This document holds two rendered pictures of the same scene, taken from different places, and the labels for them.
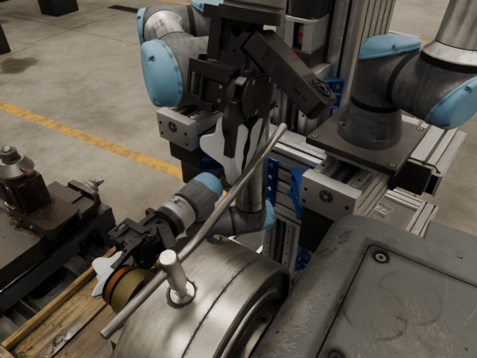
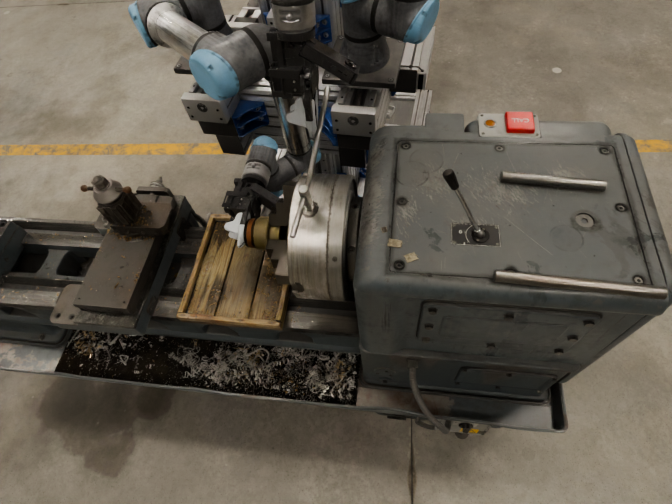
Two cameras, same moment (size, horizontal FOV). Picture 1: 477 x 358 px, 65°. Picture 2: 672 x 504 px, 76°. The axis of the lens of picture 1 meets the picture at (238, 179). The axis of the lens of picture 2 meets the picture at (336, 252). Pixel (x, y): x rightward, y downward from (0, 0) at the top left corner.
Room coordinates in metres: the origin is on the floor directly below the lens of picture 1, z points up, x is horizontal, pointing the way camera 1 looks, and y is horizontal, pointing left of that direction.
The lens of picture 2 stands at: (-0.29, 0.20, 1.98)
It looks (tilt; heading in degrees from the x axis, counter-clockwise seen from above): 58 degrees down; 343
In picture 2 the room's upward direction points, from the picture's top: 10 degrees counter-clockwise
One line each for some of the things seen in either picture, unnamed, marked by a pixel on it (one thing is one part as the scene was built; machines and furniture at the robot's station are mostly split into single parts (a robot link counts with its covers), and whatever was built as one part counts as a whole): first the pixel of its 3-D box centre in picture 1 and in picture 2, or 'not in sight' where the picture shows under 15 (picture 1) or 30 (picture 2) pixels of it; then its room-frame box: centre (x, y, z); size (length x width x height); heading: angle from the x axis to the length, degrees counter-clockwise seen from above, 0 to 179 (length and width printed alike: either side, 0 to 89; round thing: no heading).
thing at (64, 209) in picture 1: (41, 212); (139, 219); (0.68, 0.50, 0.99); 0.20 x 0.10 x 0.05; 58
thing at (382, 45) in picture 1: (387, 67); (364, 3); (0.78, -0.32, 1.33); 0.13 x 0.12 x 0.14; 31
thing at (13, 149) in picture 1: (8, 152); (99, 181); (0.70, 0.52, 1.17); 0.04 x 0.04 x 0.03
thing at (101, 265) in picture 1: (104, 268); (235, 228); (0.43, 0.24, 1.10); 0.09 x 0.06 x 0.03; 146
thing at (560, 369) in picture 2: not in sight; (450, 335); (0.11, -0.29, 0.43); 0.60 x 0.48 x 0.86; 58
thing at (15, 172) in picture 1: (13, 164); (105, 189); (0.70, 0.52, 1.13); 0.08 x 0.08 x 0.03
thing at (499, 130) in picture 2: not in sight; (506, 133); (0.26, -0.43, 1.23); 0.13 x 0.08 x 0.05; 58
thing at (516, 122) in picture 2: not in sight; (519, 123); (0.25, -0.45, 1.26); 0.06 x 0.06 x 0.02; 58
